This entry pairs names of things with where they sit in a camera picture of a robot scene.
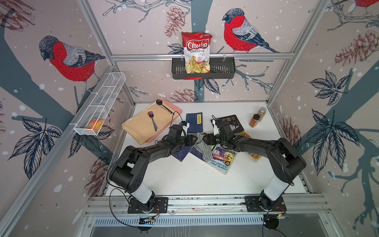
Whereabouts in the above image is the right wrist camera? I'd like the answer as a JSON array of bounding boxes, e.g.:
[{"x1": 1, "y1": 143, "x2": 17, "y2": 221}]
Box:
[{"x1": 212, "y1": 119, "x2": 220, "y2": 136}]

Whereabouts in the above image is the black spoon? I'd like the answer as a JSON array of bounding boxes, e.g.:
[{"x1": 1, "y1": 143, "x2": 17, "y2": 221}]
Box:
[{"x1": 156, "y1": 99, "x2": 174, "y2": 115}]

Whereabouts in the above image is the tan spice jar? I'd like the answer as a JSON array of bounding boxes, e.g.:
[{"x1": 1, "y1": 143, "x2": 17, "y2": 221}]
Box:
[{"x1": 258, "y1": 107, "x2": 266, "y2": 120}]

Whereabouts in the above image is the black cable left base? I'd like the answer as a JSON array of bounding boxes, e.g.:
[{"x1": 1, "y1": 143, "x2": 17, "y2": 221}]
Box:
[{"x1": 108, "y1": 188, "x2": 155, "y2": 230}]

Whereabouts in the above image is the tan paper sheet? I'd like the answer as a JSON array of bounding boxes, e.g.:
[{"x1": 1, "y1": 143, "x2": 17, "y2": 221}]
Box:
[{"x1": 122, "y1": 103, "x2": 170, "y2": 145}]

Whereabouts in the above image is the dark blue book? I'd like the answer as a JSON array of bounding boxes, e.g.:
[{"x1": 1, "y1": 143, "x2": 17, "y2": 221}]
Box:
[
  {"x1": 190, "y1": 146, "x2": 205, "y2": 162},
  {"x1": 172, "y1": 146, "x2": 192, "y2": 162}
]

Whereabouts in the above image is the blue book yellow label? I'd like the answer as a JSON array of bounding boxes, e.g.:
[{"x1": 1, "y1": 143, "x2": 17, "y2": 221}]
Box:
[{"x1": 186, "y1": 112, "x2": 203, "y2": 134}]

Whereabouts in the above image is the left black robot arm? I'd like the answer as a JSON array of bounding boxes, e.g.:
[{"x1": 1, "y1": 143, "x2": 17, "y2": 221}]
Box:
[{"x1": 107, "y1": 124, "x2": 198, "y2": 210}]

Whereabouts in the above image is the yellow orange treehouse book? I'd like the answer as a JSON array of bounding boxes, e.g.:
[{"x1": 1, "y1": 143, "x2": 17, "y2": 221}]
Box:
[{"x1": 239, "y1": 131, "x2": 262, "y2": 163}]

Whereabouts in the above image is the grey striped cloth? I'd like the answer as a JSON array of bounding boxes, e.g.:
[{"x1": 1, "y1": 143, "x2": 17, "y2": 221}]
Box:
[{"x1": 194, "y1": 133, "x2": 212, "y2": 163}]

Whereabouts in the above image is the brown spice jar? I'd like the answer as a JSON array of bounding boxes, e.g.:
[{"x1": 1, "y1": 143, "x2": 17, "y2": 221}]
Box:
[{"x1": 249, "y1": 114, "x2": 261, "y2": 128}]

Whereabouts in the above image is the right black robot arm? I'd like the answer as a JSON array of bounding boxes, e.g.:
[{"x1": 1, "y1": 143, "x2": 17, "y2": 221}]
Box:
[{"x1": 199, "y1": 122, "x2": 307, "y2": 211}]

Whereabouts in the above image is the red cassava chips bag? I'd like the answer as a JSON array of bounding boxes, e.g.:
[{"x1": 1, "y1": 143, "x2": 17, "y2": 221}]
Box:
[{"x1": 182, "y1": 32, "x2": 212, "y2": 74}]

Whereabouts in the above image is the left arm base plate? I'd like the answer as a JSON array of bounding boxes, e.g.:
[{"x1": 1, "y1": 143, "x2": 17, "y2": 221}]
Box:
[{"x1": 127, "y1": 197, "x2": 168, "y2": 214}]

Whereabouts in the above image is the pink tray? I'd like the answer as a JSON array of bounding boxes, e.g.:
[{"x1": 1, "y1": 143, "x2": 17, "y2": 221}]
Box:
[{"x1": 146, "y1": 98, "x2": 183, "y2": 142}]

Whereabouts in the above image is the black wall basket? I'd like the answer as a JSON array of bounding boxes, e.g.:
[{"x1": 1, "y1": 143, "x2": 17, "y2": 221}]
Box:
[{"x1": 171, "y1": 57, "x2": 236, "y2": 80}]

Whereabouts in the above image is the black book with face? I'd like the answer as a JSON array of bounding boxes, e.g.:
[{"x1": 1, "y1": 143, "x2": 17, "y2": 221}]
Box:
[{"x1": 211, "y1": 115, "x2": 244, "y2": 133}]

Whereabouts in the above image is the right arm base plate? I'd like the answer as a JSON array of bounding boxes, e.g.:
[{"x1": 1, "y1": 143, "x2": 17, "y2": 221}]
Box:
[{"x1": 244, "y1": 195, "x2": 287, "y2": 212}]

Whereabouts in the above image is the colourful treehouse book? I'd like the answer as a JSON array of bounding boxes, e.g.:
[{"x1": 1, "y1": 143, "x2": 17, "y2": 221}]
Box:
[{"x1": 207, "y1": 144, "x2": 236, "y2": 174}]

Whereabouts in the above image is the black cable right base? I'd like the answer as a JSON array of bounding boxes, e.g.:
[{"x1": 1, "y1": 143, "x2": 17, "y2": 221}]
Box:
[{"x1": 262, "y1": 207, "x2": 286, "y2": 237}]

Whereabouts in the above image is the black cable base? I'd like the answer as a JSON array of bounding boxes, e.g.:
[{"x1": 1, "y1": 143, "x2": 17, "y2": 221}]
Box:
[
  {"x1": 262, "y1": 207, "x2": 286, "y2": 237},
  {"x1": 108, "y1": 188, "x2": 155, "y2": 230}
]

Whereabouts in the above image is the orange packet in shelf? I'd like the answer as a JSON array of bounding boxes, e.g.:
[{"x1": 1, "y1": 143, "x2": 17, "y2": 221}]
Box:
[{"x1": 86, "y1": 119, "x2": 104, "y2": 132}]

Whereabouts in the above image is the white wire shelf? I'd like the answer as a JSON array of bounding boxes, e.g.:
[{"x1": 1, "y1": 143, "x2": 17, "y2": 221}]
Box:
[{"x1": 74, "y1": 72, "x2": 126, "y2": 136}]

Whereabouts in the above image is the iridescent purple spoon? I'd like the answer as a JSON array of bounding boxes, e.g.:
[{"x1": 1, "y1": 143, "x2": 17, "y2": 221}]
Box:
[{"x1": 148, "y1": 111, "x2": 158, "y2": 131}]

